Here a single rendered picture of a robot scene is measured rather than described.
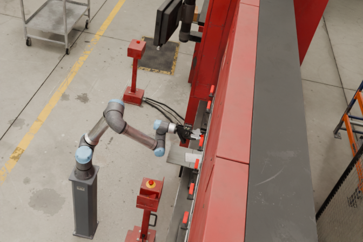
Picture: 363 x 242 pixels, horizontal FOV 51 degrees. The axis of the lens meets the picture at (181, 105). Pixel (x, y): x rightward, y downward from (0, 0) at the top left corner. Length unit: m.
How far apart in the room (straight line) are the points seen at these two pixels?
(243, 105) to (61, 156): 3.04
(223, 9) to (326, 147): 2.52
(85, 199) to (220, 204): 2.19
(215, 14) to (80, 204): 1.83
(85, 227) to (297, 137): 2.48
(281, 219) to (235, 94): 0.49
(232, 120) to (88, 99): 3.67
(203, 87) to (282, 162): 2.37
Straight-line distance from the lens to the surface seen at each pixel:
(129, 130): 2.57
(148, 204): 2.87
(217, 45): 3.20
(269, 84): 1.43
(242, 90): 1.35
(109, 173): 3.96
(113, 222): 3.64
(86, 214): 3.26
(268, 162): 1.13
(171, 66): 5.42
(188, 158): 2.83
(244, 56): 1.54
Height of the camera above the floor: 3.09
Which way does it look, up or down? 40 degrees down
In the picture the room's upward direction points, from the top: 11 degrees clockwise
